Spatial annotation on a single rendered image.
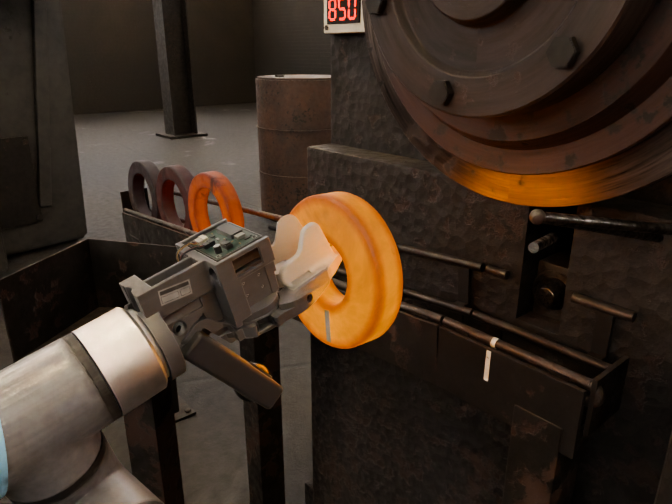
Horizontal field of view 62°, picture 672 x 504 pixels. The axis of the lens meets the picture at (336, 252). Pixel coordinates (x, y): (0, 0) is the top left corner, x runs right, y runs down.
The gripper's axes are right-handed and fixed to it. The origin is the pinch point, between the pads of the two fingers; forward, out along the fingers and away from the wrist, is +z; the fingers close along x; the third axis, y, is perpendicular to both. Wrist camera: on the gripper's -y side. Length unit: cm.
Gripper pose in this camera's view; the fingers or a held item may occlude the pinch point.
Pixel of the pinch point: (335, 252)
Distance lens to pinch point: 56.0
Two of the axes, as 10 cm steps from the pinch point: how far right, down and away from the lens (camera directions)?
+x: -6.5, -2.5, 7.2
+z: 7.3, -4.6, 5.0
